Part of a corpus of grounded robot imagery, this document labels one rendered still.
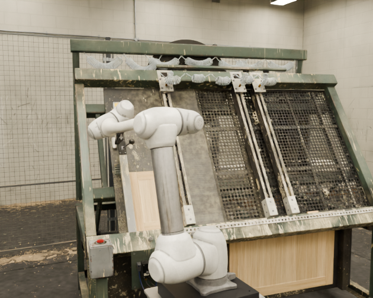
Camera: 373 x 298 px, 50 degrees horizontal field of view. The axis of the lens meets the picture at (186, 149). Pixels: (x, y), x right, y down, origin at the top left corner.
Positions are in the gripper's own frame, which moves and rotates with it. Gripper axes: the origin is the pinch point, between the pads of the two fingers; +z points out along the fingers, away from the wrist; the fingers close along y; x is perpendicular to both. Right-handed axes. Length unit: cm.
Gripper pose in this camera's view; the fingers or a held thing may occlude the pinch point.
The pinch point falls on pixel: (117, 141)
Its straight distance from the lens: 258.0
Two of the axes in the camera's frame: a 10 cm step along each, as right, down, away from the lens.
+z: -2.6, 4.7, 8.4
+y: 1.8, 8.8, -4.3
